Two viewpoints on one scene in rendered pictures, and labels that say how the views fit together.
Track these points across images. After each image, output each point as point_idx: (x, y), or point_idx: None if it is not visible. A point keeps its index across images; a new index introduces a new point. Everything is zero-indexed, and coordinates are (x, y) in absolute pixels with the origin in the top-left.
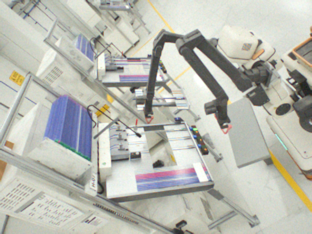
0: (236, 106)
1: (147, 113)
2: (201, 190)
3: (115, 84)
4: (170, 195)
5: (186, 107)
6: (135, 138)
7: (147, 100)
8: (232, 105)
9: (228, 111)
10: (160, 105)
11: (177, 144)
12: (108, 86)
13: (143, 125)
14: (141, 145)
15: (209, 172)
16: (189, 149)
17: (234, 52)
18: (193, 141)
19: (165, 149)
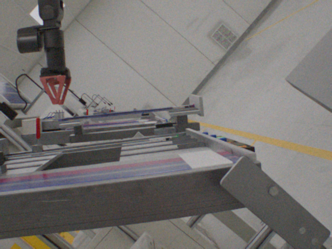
0: (317, 49)
1: (49, 67)
2: (203, 205)
3: (49, 138)
4: (47, 230)
5: (196, 110)
6: (24, 160)
7: (45, 30)
8: (307, 56)
9: (301, 68)
10: (133, 132)
11: (146, 150)
12: (35, 142)
13: (63, 147)
14: (29, 163)
15: (241, 148)
16: (181, 149)
17: None
18: (200, 136)
19: (145, 235)
